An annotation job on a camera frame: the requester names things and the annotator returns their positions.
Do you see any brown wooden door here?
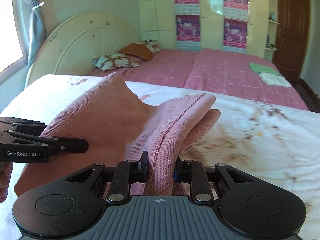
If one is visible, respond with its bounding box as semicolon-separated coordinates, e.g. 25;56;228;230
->
273;0;310;81

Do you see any orange brown pillow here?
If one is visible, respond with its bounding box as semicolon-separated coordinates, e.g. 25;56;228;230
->
119;43;155;61

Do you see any pink knit sweater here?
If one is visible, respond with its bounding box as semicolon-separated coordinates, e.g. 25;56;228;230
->
14;73;220;196

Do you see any cream round headboard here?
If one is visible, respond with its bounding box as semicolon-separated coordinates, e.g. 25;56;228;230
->
25;11;139;88

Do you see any person left hand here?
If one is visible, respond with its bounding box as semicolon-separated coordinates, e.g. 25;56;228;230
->
0;163;14;203

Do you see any green folded cloth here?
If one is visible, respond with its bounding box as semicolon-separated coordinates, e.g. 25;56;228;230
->
249;63;280;75

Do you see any pink checked bedspread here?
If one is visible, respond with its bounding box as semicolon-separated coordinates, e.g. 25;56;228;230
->
88;48;309;111

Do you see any white folded cloth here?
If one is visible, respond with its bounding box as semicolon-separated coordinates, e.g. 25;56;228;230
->
258;73;292;88

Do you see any blue curtain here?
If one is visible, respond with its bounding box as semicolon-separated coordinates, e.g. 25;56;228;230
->
24;0;46;68

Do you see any upper right pink poster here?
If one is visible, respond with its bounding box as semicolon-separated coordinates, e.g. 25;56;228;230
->
223;0;248;21

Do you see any lower right pink poster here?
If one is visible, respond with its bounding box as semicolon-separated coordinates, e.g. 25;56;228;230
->
223;18;247;54

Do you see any white floral bed sheet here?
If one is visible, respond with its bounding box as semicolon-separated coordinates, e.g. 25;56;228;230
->
2;75;319;239

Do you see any floral patterned pillow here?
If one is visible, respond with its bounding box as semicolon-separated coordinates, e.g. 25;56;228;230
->
92;53;139;71

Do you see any cream wardrobe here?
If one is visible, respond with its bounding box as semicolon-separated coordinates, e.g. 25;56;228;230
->
138;0;269;57

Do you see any lower left pink poster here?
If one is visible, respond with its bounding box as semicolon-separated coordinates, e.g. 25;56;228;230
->
176;15;201;51

